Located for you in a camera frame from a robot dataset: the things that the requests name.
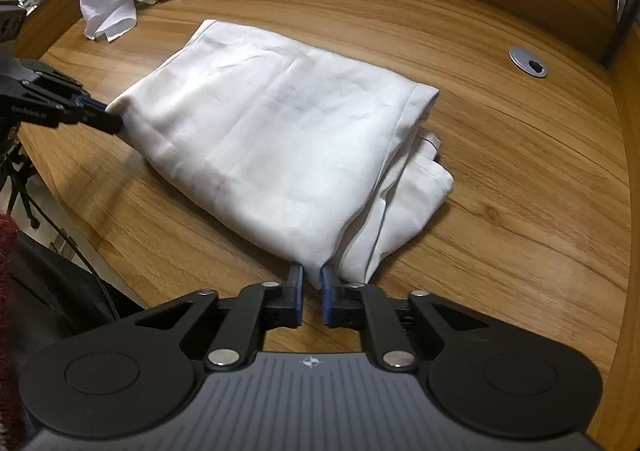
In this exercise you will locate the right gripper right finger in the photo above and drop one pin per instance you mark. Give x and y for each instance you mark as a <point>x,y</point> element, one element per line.
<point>369,311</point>

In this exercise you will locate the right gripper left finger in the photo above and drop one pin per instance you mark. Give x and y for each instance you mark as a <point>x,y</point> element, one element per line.
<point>244,320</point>

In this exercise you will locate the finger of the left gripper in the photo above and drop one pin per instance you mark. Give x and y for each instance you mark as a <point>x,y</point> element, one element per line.
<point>100,119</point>
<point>88,103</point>

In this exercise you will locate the beige satin shirt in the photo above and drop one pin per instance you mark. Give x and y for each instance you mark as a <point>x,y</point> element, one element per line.
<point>315,157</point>

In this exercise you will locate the grey desk cable grommet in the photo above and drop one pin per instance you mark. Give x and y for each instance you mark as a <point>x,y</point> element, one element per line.
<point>528,62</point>

